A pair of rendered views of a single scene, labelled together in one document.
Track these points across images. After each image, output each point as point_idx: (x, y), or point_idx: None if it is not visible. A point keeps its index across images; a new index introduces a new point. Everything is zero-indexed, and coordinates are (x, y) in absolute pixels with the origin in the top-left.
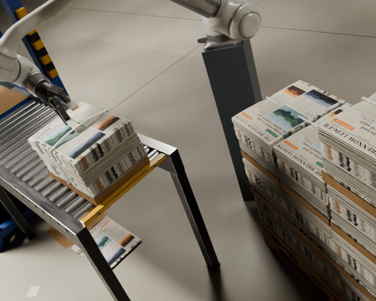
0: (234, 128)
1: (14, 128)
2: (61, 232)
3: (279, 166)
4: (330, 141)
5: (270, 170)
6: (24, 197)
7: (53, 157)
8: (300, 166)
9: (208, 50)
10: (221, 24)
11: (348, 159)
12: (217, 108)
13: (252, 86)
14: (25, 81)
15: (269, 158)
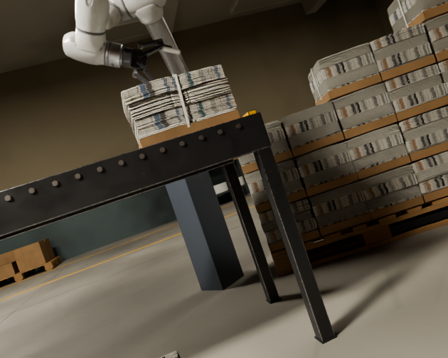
0: (200, 199)
1: None
2: (217, 157)
3: (289, 136)
4: (328, 62)
5: (280, 150)
6: (126, 163)
7: (178, 84)
8: (310, 108)
9: None
10: None
11: (343, 62)
12: (185, 180)
13: None
14: (108, 42)
15: (279, 135)
